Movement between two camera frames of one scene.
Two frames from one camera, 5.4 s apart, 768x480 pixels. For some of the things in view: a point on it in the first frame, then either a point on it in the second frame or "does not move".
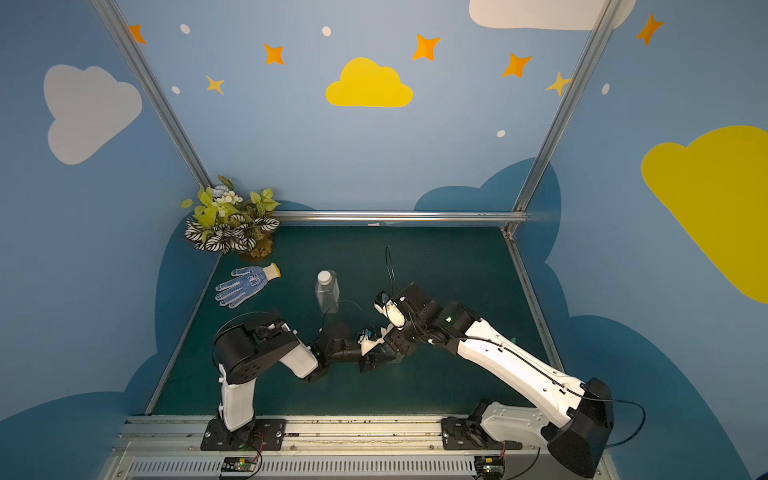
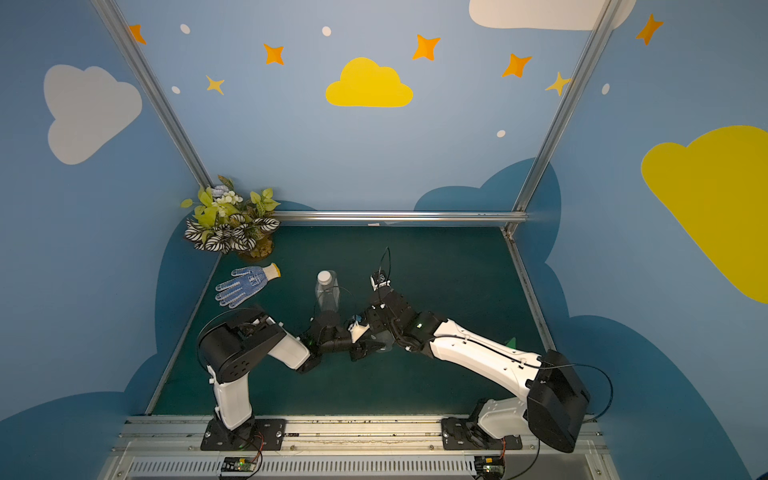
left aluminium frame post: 118,27 does not move
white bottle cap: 324,277 does not move
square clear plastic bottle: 328,291 does not move
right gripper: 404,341 -> 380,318
